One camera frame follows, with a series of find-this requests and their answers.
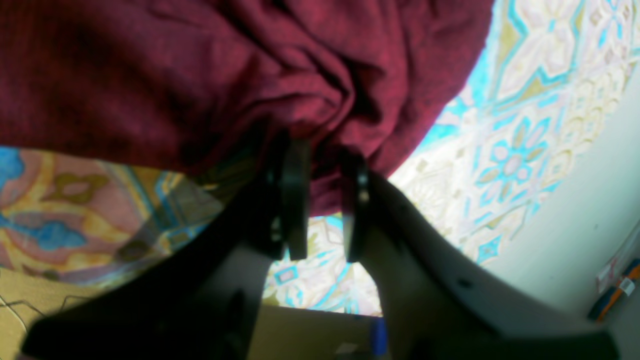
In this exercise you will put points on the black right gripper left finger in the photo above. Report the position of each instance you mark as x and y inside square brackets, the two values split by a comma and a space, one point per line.
[202, 303]

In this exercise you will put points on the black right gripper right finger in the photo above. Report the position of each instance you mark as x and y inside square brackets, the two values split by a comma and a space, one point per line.
[437, 304]

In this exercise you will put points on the maroon long-sleeve t-shirt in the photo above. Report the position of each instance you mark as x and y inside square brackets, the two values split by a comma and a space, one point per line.
[181, 85]

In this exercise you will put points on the patterned colourful tablecloth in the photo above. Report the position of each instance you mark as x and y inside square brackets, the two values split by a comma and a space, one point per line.
[549, 78]

